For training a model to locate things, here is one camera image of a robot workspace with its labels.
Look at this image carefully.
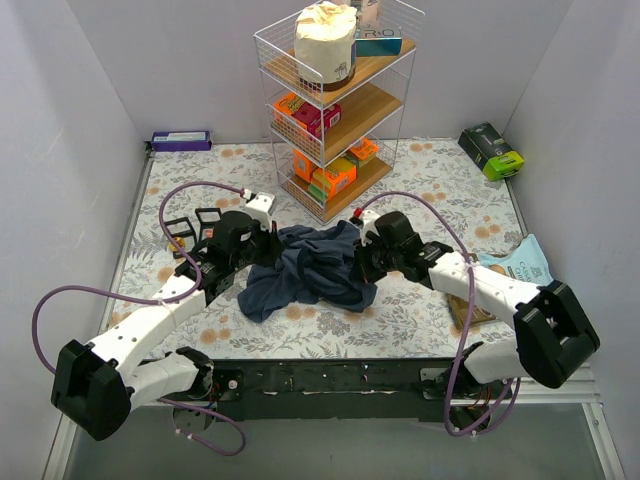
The navy blue printed t-shirt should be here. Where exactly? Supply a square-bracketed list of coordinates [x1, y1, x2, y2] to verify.
[237, 220, 377, 323]

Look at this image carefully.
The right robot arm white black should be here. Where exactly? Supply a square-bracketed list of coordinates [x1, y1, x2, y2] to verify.
[350, 209, 600, 398]

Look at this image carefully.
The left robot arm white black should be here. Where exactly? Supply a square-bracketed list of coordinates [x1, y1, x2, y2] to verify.
[51, 207, 280, 441]

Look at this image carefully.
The black display case pink brooch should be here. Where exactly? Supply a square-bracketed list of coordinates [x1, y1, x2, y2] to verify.
[195, 207, 222, 241]

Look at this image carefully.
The black display case gold brooch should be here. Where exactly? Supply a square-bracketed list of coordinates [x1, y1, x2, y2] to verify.
[165, 217, 196, 253]

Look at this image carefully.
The floral patterned table mat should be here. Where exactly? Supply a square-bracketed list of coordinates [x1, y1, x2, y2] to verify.
[99, 139, 531, 361]

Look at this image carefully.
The orange yellow box bottom front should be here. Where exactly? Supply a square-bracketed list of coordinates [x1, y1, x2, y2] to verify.
[307, 157, 357, 201]

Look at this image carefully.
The orange box bottom left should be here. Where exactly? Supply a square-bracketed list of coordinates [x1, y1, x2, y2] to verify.
[293, 149, 317, 183]

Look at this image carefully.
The orange green box bottom back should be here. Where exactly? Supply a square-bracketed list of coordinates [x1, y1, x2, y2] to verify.
[345, 138, 379, 167]

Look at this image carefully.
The purple flat box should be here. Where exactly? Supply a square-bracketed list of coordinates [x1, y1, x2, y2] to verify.
[150, 131, 212, 152]

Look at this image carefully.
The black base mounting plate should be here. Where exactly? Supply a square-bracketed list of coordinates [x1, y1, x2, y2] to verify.
[154, 360, 514, 422]

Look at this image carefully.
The cassava chips bag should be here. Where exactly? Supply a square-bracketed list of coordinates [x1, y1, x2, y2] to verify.
[446, 233, 555, 330]

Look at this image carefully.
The black green box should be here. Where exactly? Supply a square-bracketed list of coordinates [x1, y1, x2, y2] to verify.
[458, 122, 524, 182]

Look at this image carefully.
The orange snack box upper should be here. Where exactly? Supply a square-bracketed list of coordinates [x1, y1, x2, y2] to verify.
[272, 92, 320, 131]

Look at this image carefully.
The magenta pink box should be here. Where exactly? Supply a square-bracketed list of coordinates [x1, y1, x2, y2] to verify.
[292, 102, 342, 139]

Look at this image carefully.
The teal blue box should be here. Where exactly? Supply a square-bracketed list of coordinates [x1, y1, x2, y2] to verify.
[355, 27, 403, 57]

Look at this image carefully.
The cream paper wrapped roll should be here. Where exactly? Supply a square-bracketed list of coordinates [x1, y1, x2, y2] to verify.
[294, 1, 358, 91]

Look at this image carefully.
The pink white carton top shelf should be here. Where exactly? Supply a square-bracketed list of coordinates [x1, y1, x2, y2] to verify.
[348, 0, 381, 28]

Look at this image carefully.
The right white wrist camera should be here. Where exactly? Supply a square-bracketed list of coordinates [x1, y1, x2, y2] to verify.
[350, 207, 380, 246]

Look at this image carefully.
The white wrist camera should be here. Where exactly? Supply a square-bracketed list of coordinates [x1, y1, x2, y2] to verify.
[350, 207, 380, 246]
[241, 189, 276, 232]

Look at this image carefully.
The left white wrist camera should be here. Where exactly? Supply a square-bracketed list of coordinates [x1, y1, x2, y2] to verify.
[241, 189, 276, 232]

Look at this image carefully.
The white wire shelf rack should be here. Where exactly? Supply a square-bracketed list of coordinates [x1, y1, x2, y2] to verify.
[253, 0, 427, 225]

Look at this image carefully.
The aluminium rail frame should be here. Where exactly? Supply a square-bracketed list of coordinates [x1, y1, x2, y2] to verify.
[41, 144, 626, 480]

